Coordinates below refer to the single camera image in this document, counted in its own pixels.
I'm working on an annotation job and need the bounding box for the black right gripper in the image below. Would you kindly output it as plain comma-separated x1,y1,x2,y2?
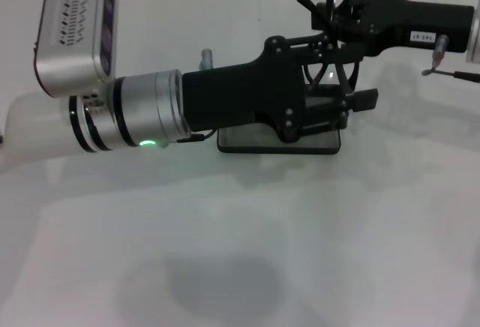
310,0,476,58

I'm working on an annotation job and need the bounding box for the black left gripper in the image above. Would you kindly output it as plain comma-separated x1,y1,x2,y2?
181,35,364,144

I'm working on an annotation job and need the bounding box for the black glasses case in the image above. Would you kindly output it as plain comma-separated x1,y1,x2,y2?
216,79,342,155

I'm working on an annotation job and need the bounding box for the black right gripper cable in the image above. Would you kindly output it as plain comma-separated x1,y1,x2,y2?
421,34,480,83

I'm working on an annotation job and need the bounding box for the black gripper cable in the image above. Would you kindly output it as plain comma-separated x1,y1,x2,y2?
164,130,217,146
421,34,480,83

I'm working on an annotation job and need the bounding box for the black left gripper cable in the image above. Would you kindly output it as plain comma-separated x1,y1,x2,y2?
164,130,217,146

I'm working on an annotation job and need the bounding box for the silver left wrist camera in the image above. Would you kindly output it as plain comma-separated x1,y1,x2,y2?
33,0,121,99

